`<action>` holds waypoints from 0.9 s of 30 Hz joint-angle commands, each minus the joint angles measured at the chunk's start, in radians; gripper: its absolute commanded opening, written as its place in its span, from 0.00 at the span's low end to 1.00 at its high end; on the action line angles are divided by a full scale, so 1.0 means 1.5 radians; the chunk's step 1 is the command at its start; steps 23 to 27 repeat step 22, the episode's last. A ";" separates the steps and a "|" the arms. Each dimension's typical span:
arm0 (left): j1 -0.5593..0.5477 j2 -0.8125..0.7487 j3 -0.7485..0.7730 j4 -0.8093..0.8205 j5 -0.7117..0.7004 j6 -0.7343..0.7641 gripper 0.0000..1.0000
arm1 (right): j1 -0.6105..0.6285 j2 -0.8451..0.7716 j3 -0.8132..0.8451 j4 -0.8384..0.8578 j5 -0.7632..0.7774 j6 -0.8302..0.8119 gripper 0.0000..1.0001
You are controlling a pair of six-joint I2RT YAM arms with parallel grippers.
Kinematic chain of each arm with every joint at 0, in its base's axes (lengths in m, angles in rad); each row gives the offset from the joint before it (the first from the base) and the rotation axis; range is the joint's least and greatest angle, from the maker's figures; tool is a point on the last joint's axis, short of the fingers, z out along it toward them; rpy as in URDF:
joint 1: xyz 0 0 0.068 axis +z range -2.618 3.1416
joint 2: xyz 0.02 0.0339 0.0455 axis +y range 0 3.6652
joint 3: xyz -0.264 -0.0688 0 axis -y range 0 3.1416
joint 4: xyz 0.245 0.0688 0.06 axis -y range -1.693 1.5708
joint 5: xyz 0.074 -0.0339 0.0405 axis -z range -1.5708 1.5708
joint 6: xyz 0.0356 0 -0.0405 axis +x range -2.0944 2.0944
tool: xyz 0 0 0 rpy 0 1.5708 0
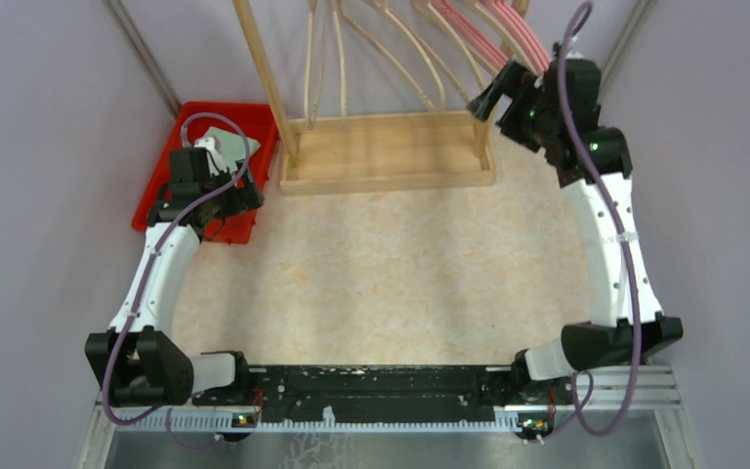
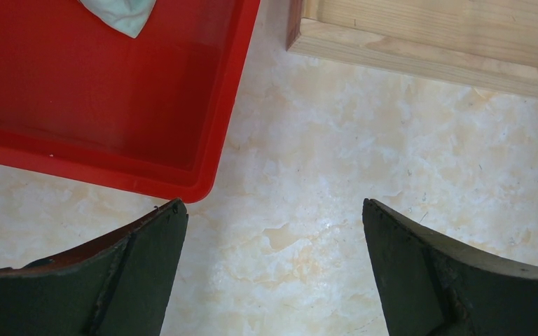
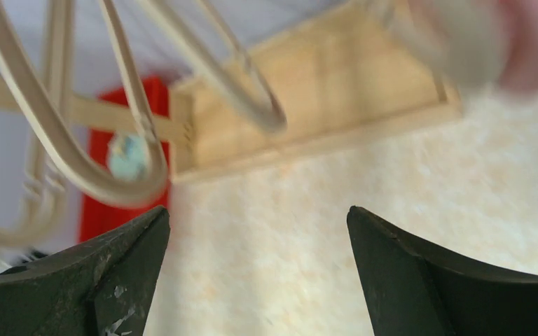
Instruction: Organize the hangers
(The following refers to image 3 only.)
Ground red plastic bin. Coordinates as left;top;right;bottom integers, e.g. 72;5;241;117
78;76;172;242

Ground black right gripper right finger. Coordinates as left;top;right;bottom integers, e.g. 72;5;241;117
347;206;538;335

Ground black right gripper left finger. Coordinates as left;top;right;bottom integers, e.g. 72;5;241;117
0;206;170;335

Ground wooden hanger rack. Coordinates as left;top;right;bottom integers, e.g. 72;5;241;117
0;0;465;184

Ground green folded cloth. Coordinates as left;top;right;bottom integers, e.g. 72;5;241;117
106;133;147;181

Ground pink plastic hanger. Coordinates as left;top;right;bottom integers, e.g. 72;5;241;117
499;1;538;95

